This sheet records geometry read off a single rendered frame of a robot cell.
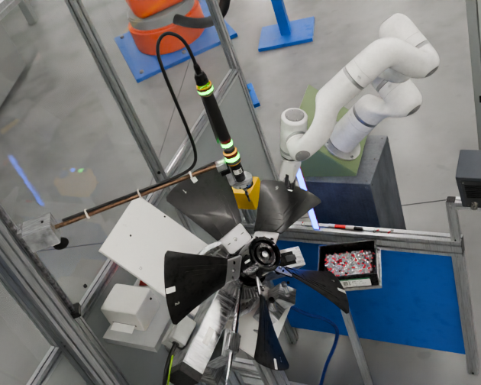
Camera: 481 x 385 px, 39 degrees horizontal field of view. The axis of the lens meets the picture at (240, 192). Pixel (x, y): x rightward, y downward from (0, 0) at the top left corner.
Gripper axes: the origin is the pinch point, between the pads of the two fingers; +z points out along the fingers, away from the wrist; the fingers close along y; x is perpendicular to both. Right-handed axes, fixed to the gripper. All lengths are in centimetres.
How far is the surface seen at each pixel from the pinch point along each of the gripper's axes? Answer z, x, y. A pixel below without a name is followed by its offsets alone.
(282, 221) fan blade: 3.1, 2.4, 14.6
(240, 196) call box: 24.4, -22.3, -8.8
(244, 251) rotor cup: -1.3, -3.8, 34.1
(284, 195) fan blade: 3.6, -1.2, 2.5
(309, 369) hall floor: 123, 15, 0
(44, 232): -17, -57, 60
